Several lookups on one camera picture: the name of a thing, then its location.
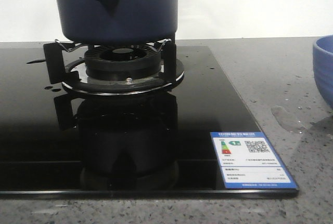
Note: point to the right black gas burner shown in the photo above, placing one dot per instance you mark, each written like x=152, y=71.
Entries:
x=115, y=70

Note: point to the blue energy label sticker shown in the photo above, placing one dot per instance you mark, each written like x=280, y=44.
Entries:
x=247, y=160

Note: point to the black glass gas cooktop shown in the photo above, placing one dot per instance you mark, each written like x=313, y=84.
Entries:
x=55, y=144

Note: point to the blue ceramic bowl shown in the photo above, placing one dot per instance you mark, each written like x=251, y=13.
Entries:
x=322, y=67

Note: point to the blue saucepan with handle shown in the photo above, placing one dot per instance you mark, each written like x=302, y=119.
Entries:
x=117, y=21

